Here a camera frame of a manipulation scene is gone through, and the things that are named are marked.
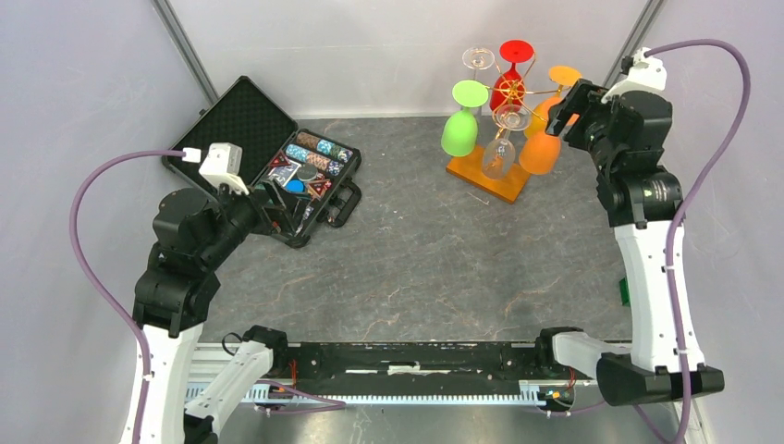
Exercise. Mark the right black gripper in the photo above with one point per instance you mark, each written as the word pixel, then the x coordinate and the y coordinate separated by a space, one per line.
pixel 584 98

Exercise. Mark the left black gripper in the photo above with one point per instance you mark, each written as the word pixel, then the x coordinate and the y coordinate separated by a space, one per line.
pixel 287 212

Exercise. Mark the orange wine glass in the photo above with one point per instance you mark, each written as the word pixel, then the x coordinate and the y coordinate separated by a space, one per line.
pixel 540 152

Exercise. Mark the clear wine glass front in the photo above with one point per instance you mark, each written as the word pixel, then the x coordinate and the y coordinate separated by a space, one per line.
pixel 499 154

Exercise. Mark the clear wine glass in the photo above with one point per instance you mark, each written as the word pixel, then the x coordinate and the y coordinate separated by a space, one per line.
pixel 499 154
pixel 478 59

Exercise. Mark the green wine glass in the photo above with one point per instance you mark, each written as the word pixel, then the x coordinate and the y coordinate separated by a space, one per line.
pixel 461 129

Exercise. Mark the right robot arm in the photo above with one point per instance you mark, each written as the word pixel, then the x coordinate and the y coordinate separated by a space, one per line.
pixel 625 135

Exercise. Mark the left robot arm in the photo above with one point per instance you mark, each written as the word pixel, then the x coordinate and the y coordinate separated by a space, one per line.
pixel 195 234

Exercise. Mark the yellow wine glass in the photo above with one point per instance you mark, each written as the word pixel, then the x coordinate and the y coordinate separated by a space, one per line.
pixel 564 77

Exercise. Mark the red wine glass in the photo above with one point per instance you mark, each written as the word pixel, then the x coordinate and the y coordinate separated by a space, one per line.
pixel 509 88

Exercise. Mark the clear wine glass back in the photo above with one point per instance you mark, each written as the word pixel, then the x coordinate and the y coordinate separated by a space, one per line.
pixel 478 59

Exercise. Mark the gold rack with wooden base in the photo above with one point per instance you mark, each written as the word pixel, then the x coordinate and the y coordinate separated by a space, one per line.
pixel 469 168

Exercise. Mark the blue round chip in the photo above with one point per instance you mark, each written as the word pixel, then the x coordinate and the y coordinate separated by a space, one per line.
pixel 296 186

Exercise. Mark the black poker chip case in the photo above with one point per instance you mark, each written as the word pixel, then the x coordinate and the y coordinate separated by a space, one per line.
pixel 269 137

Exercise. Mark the playing card deck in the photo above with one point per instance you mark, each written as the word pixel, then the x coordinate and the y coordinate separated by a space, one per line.
pixel 283 174

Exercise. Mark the green blue toy bricks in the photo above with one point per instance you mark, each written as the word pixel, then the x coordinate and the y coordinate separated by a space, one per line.
pixel 624 292

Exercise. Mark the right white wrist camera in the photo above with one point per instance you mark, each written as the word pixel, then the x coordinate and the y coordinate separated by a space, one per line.
pixel 640 72

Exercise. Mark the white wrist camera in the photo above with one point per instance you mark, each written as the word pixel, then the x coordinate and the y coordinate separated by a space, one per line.
pixel 220 165
pixel 640 72

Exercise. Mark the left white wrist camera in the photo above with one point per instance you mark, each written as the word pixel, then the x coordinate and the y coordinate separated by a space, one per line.
pixel 220 165

